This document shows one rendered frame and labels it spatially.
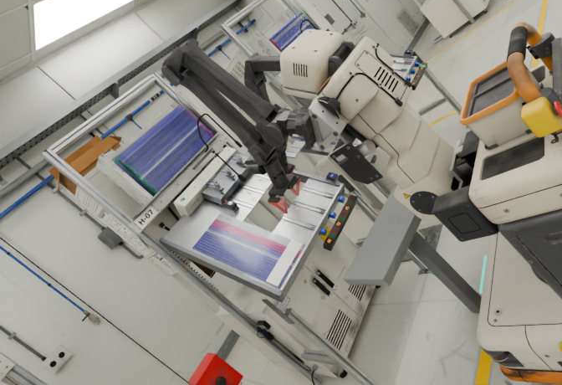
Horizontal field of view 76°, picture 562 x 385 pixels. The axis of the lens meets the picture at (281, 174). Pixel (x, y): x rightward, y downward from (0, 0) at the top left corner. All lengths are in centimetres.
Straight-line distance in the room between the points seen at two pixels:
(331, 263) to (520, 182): 141
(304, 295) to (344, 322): 30
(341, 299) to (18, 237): 243
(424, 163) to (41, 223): 292
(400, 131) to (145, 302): 272
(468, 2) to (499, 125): 492
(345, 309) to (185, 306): 170
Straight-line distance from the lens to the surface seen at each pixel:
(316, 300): 209
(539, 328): 140
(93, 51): 413
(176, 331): 347
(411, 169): 118
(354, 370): 184
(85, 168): 232
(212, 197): 197
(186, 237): 191
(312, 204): 187
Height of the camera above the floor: 133
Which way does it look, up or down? 10 degrees down
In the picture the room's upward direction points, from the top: 46 degrees counter-clockwise
